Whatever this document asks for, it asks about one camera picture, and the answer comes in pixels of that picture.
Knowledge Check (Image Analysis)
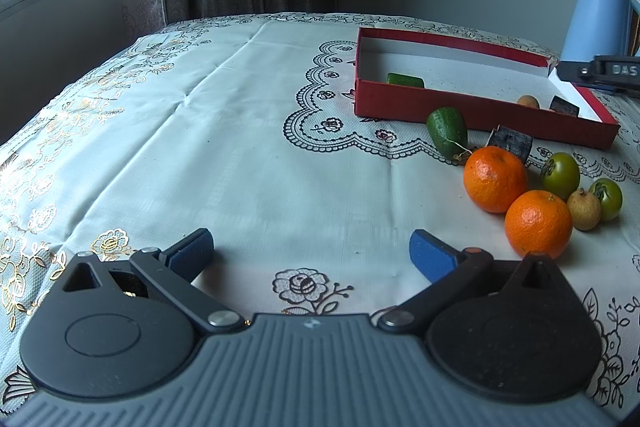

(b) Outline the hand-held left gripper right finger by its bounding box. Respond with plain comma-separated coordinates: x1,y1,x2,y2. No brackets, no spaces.
377,229,573,335

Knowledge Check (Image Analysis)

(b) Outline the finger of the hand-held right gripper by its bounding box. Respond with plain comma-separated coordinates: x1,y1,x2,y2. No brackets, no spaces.
557,61,597,84

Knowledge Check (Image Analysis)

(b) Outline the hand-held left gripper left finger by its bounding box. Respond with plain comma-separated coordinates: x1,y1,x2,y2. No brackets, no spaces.
60,228,247,335

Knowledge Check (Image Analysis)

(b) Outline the orange mandarin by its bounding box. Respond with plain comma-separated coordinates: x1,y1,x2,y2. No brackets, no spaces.
504,190,572,259
463,146,529,214

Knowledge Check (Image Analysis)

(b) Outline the green tomato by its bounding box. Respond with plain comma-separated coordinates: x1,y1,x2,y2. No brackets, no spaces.
588,178,624,222
540,152,581,201

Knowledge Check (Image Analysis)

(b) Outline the red cardboard box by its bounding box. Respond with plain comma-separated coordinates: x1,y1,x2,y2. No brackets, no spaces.
354,27,621,151

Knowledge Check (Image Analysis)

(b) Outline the light blue electric kettle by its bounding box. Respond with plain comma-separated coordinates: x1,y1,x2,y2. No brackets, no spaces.
560,0,640,68

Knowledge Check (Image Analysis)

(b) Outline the white embroidered tablecloth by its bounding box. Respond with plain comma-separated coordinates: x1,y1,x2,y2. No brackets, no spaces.
0,12,640,427

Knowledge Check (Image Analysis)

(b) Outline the green cucumber piece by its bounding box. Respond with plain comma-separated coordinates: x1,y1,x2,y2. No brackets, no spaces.
387,73,425,89
426,107,469,159

